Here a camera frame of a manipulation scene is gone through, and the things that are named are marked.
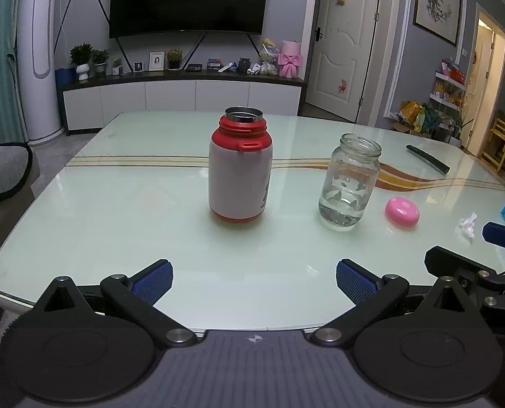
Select clear glass jar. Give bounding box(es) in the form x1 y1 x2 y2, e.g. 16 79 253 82
319 133 383 231

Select black flat television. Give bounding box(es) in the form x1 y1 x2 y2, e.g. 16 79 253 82
108 0 271 39

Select white television cabinet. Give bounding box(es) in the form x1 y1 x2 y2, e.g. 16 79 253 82
57 69 308 137

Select white shelf with goods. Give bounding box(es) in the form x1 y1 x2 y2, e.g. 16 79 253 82
429 57 469 115

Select blue storage bin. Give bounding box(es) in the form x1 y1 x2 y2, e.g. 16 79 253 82
55 67 77 86

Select wooden chair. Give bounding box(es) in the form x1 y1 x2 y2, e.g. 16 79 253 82
481 109 505 176

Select pile of colourful bags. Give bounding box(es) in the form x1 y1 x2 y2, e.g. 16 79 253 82
399 99 442 136

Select pink gift box with bow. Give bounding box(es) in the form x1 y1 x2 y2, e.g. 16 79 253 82
277 40 305 80

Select pink dotted cap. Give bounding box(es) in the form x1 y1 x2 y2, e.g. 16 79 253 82
384 196 420 231

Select black remote control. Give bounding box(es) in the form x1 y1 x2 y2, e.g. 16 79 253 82
406 144 451 175

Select wrapped flower bouquet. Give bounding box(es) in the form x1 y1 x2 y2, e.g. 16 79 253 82
258 38 279 78

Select green plant in white pot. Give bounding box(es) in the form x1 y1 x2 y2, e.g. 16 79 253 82
69 43 94 81

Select crumpled white tissue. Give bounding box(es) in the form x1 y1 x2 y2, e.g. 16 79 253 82
459 212 478 238

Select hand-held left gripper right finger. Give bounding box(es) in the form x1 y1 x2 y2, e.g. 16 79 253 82
311 258 477 348

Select white tower air conditioner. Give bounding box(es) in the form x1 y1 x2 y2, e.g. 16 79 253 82
16 0 65 144

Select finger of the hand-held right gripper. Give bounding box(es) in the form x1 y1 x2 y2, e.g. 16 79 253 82
482 222 505 256
424 245 505 307

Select green plant in grey pot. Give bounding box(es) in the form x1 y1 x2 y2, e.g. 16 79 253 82
91 48 110 77

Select red and white thermos bottle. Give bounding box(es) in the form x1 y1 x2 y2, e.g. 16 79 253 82
208 106 275 223

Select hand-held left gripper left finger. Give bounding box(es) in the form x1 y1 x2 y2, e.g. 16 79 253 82
35 258 199 351

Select framed ink painting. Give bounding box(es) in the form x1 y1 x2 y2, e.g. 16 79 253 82
413 0 462 47

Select white panel door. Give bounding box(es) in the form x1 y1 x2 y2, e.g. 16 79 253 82
305 0 383 123

